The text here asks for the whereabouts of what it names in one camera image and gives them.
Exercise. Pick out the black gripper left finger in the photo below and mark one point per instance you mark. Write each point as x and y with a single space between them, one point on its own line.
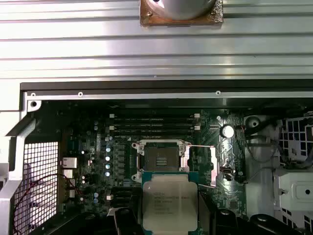
127 222

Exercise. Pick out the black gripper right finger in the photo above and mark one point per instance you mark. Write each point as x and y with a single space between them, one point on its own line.
207 220

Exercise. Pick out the CPU with silver top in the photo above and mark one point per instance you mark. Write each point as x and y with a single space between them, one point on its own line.
168 200

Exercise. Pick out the CPU socket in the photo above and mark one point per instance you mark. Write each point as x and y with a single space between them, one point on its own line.
160 156

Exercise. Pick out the green motherboard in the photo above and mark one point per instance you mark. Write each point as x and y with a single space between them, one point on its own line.
230 193

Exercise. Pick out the black PC case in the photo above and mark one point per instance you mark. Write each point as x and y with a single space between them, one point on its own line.
171 96

